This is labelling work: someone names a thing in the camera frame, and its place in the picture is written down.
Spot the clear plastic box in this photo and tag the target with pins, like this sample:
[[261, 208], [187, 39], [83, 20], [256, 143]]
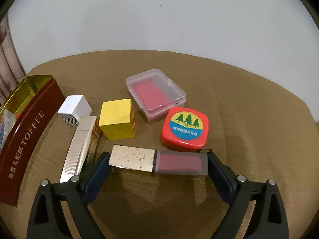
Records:
[[154, 94]]

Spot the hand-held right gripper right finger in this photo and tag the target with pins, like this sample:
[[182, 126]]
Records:
[[221, 176]]

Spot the yellow wooden cube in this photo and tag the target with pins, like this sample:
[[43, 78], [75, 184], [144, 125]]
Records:
[[114, 117]]

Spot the dark red tin box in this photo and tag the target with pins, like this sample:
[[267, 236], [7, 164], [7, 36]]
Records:
[[27, 142]]

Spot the red tape measure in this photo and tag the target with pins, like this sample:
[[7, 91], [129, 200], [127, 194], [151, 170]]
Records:
[[184, 127]]

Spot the gold-capped pink lip gloss tube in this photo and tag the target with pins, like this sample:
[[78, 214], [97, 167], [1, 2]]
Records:
[[179, 163]]

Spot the long ribbed gold case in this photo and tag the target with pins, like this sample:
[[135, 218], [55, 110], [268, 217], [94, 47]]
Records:
[[77, 147]]

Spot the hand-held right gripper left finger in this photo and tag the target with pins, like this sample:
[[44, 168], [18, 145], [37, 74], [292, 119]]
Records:
[[97, 176]]

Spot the blue-labelled clear floss case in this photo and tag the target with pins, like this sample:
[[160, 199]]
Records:
[[6, 122]]

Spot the white cube with zigzag sides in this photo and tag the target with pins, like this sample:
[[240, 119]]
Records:
[[74, 105]]

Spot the beige patterned curtain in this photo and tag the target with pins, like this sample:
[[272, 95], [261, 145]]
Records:
[[10, 62]]

